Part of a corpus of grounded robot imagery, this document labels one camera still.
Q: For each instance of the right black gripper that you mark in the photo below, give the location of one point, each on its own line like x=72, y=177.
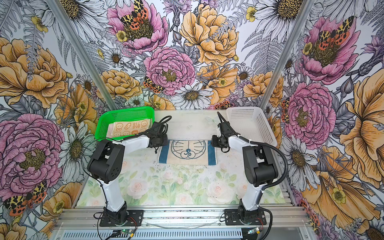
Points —
x=213, y=142

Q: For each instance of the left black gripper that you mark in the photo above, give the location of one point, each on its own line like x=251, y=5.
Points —
x=165, y=141

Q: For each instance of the white plastic basket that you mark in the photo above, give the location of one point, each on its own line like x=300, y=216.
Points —
x=252, y=124

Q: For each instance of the blue white patterned towel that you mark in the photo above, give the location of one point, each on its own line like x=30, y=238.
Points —
x=188, y=152

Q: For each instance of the orange patterned towel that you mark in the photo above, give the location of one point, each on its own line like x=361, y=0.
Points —
x=128, y=128

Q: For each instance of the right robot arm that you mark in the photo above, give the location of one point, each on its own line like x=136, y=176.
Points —
x=260, y=171

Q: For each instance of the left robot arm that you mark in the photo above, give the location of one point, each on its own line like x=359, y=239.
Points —
x=106, y=164

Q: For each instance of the green plastic basket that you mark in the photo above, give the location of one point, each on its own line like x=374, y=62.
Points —
x=132, y=114

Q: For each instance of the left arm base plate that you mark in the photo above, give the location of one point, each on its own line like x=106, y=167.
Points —
x=126, y=218

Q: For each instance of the right aluminium frame post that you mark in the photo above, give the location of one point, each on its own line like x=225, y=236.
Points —
x=291, y=41

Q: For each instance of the aluminium frame post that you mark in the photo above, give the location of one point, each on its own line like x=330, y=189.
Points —
x=74, y=38
x=291, y=41

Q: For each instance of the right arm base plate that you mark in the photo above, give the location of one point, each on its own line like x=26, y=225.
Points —
x=235, y=217

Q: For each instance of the aluminium front rail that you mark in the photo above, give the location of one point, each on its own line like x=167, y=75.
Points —
x=183, y=217

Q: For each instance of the white ventilated cable duct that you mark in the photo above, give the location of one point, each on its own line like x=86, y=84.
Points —
x=154, y=234

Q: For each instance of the left aluminium frame post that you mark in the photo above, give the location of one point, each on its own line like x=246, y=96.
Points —
x=74, y=38

